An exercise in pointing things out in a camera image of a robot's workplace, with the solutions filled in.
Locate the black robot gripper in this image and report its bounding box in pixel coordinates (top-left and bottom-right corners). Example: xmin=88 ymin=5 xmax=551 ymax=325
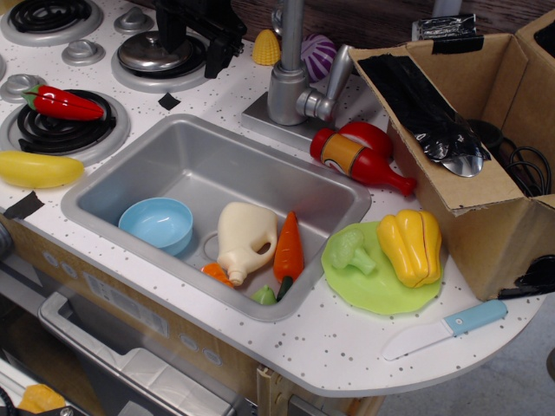
xmin=154 ymin=0 xmax=247 ymax=79

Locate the light blue plastic bowl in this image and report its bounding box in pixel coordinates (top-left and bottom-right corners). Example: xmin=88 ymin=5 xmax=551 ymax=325
xmin=118 ymin=198 xmax=193 ymax=256

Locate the yellow toy corn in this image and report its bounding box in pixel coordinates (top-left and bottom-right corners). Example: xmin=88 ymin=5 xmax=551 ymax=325
xmin=251 ymin=29 xmax=281 ymax=66

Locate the silver pot lid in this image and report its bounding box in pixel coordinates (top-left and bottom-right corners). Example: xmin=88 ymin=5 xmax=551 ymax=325
xmin=117 ymin=31 xmax=193 ymax=73

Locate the grey stove knob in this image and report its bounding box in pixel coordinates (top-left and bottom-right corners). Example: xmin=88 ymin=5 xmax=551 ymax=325
xmin=114 ymin=6 xmax=154 ymax=36
xmin=62 ymin=39 xmax=106 ymax=67
xmin=1 ymin=74 xmax=46 ymax=104

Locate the black tape piece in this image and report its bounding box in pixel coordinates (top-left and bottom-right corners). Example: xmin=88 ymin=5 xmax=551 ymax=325
xmin=3 ymin=191 xmax=44 ymax=219
xmin=158 ymin=93 xmax=180 ymax=111

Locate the purple white striped ball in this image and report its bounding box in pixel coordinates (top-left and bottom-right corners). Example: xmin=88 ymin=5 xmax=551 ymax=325
xmin=301 ymin=34 xmax=336 ymax=83

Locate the silver toy faucet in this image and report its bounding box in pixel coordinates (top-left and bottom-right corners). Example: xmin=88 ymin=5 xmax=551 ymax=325
xmin=241 ymin=1 xmax=353 ymax=149

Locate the grey toy sink basin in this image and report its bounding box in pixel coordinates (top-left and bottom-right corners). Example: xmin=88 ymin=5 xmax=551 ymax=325
xmin=62 ymin=114 xmax=371 ymax=322

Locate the black stove burner front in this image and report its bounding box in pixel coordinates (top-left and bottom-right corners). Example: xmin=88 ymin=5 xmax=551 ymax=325
xmin=1 ymin=90 xmax=130 ymax=166

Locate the black stove burner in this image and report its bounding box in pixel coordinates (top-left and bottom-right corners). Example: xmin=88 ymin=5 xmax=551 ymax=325
xmin=1 ymin=90 xmax=130 ymax=166
xmin=1 ymin=0 xmax=103 ymax=47

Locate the black stove burner back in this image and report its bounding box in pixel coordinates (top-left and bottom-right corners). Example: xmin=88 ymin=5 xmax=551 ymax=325
xmin=1 ymin=0 xmax=103 ymax=47

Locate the red toy ketchup bottle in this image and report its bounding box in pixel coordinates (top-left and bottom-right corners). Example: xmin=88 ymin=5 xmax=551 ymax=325
xmin=310 ymin=128 xmax=416 ymax=196

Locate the red toy chili pepper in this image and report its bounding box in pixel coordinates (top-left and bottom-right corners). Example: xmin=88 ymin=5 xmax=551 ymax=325
xmin=21 ymin=84 xmax=105 ymax=121

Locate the cream plastic jug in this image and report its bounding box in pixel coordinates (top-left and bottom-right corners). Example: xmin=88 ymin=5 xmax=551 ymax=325
xmin=217 ymin=202 xmax=278 ymax=286

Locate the yellow toy banana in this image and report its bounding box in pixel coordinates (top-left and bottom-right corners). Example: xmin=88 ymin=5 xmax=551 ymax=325
xmin=1 ymin=151 xmax=85 ymax=189

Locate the small orange toy piece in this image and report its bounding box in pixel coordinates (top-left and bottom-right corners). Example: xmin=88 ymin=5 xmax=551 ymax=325
xmin=200 ymin=263 xmax=234 ymax=289

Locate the orange toy carrot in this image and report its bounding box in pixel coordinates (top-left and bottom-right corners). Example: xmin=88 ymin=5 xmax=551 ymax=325
xmin=273 ymin=211 xmax=304 ymax=283

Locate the green toy broccoli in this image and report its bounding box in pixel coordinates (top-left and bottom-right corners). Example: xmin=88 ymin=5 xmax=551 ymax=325
xmin=329 ymin=229 xmax=376 ymax=276

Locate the small green toy pear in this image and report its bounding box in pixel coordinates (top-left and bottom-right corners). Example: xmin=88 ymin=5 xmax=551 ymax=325
xmin=251 ymin=285 xmax=278 ymax=306

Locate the yellow toy bell pepper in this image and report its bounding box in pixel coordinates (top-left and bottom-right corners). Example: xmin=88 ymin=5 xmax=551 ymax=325
xmin=376 ymin=210 xmax=442 ymax=289

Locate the light green plastic plate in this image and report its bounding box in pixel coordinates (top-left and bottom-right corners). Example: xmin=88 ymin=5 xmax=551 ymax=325
xmin=321 ymin=222 xmax=441 ymax=315

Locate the cardboard box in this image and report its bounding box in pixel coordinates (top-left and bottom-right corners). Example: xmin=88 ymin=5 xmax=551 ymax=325
xmin=516 ymin=10 xmax=554 ymax=143
xmin=348 ymin=33 xmax=555 ymax=302

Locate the yellow toy on floor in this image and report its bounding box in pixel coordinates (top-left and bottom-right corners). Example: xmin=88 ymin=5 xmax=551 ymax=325
xmin=16 ymin=384 xmax=66 ymax=414

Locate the black cable coil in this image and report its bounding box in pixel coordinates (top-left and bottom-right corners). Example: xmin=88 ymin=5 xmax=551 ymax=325
xmin=505 ymin=146 xmax=554 ymax=198

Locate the grey oven door handle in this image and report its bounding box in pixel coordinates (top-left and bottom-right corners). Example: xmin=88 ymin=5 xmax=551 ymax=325
xmin=38 ymin=292 xmax=238 ymax=415

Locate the white knife blue handle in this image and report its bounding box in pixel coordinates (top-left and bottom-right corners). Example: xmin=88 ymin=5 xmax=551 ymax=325
xmin=382 ymin=300 xmax=508 ymax=361

